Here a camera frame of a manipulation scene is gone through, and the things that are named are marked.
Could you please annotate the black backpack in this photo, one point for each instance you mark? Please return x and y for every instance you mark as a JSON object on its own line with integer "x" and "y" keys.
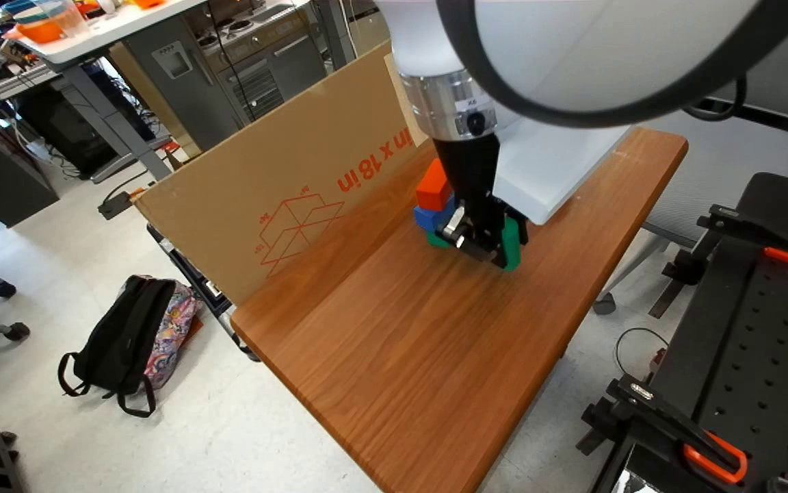
{"x": 124, "y": 338}

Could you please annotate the orange foam block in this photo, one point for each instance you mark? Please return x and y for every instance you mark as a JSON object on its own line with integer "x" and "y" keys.
{"x": 432, "y": 191}

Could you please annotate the white desk grey legs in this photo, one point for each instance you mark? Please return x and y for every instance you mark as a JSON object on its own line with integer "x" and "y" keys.
{"x": 101, "y": 31}

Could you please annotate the grey office chair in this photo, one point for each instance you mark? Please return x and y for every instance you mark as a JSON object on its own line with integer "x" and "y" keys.
{"x": 730, "y": 169}

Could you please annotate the green block under blue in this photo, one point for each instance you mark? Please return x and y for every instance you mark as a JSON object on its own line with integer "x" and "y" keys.
{"x": 438, "y": 240}

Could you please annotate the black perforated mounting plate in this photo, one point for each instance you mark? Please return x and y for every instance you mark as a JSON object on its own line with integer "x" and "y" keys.
{"x": 758, "y": 346}

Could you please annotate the blue foam arch block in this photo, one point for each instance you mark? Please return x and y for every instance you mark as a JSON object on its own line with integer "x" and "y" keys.
{"x": 427, "y": 218}

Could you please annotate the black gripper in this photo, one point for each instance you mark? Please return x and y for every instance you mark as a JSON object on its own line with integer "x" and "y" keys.
{"x": 471, "y": 181}

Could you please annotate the green foam cylinder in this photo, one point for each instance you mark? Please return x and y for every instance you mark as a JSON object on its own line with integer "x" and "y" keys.
{"x": 510, "y": 240}

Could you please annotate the brown cardboard panel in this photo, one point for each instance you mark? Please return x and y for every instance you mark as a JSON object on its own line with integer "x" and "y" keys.
{"x": 275, "y": 173}

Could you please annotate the grey metal cabinet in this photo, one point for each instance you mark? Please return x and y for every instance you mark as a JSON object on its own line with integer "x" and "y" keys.
{"x": 219, "y": 69}

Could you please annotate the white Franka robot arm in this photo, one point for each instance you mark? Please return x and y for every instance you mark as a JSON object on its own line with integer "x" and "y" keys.
{"x": 575, "y": 45}

